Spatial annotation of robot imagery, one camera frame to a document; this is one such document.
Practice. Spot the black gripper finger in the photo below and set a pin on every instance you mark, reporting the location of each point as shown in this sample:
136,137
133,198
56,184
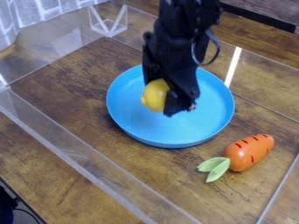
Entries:
183,93
151,68

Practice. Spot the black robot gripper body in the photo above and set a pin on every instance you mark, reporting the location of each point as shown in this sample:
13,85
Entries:
181,32

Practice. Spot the yellow lemon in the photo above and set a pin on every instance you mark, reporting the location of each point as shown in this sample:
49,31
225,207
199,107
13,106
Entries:
153,95

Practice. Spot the blue round tray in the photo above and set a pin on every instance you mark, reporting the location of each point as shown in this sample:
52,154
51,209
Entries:
187,128

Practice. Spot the orange toy carrot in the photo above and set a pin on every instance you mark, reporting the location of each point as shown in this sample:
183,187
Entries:
240,155

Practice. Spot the clear acrylic enclosure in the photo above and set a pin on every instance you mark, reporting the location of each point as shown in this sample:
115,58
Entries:
80,171

